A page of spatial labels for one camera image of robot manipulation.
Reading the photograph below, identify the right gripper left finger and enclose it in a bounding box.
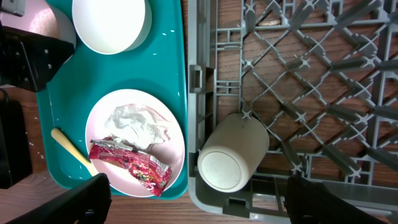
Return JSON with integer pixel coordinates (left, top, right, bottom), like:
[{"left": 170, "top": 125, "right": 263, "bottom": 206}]
[{"left": 10, "top": 173, "right": 112, "bottom": 224}]

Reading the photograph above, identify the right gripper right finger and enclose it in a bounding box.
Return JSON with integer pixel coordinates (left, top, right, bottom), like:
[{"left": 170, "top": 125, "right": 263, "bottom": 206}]
[{"left": 285, "top": 175, "right": 389, "bottom": 223}]

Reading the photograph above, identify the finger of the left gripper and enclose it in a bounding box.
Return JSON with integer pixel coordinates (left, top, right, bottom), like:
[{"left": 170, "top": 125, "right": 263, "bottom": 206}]
[{"left": 1, "top": 26, "right": 75, "bottom": 92}]

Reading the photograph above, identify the red snack wrapper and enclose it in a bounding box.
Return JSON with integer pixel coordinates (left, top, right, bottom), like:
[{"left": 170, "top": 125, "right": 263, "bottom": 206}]
[{"left": 89, "top": 138, "right": 172, "bottom": 197}]

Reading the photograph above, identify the white bowl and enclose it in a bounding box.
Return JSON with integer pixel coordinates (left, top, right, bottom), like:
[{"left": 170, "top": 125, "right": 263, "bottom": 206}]
[{"left": 72, "top": 0, "right": 152, "bottom": 55}]

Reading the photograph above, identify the white napkin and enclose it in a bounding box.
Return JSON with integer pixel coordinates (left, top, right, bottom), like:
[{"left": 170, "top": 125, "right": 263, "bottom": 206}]
[{"left": 104, "top": 104, "right": 171, "bottom": 151}]

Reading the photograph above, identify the white plastic cup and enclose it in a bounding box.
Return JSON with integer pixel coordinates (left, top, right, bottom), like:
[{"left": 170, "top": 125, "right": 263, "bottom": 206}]
[{"left": 197, "top": 113, "right": 269, "bottom": 193}]

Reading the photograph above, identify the grey dishwasher rack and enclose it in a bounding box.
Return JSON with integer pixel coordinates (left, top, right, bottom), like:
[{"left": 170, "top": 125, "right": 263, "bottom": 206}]
[{"left": 183, "top": 0, "right": 397, "bottom": 223}]

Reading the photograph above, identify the yellow plastic spoon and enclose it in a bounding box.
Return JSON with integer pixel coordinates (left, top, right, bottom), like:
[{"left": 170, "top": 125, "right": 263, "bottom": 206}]
[{"left": 51, "top": 128, "right": 99, "bottom": 176}]

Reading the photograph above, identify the white round plate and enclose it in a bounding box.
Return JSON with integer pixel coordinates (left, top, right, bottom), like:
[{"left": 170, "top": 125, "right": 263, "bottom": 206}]
[{"left": 85, "top": 89, "right": 187, "bottom": 200}]

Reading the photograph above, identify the teal serving tray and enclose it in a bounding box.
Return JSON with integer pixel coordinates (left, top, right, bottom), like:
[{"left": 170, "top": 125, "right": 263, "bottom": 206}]
[{"left": 37, "top": 1, "right": 187, "bottom": 189}]

